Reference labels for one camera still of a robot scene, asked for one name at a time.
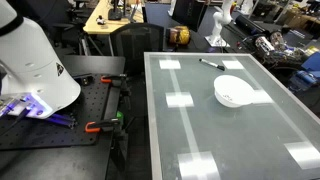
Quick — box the small black box device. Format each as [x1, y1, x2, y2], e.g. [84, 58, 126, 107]
[79, 75, 94, 86]

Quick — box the cluttered electronics pile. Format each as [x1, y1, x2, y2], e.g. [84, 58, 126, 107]
[254, 30, 306, 65]

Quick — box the black perforated mounting board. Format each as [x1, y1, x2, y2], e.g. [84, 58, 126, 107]
[0, 73, 122, 151]

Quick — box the black mesh office chair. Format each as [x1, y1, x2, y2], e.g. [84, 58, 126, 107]
[109, 22, 165, 76]

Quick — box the black marker pen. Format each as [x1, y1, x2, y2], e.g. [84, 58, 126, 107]
[198, 58, 226, 72]

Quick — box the light wooden desk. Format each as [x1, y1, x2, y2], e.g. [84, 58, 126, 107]
[82, 0, 145, 36]

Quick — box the black swivel office chair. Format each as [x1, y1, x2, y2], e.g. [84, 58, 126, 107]
[49, 6, 88, 56]

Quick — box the small black white desk object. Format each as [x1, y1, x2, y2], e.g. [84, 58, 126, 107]
[95, 15, 107, 26]

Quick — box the blue box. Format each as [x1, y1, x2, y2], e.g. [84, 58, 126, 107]
[300, 50, 320, 72]

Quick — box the orange handled black clamp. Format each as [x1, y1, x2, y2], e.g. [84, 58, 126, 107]
[84, 118, 122, 134]
[100, 73, 129, 88]

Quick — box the white bowl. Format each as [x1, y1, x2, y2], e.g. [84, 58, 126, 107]
[213, 74, 256, 108]

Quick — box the black monitor stand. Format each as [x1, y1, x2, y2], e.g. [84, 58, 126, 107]
[107, 0, 124, 21]

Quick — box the blue plastic device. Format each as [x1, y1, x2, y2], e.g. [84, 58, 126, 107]
[289, 70, 318, 93]

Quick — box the green plastic object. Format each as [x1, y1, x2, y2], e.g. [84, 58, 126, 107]
[115, 111, 125, 123]

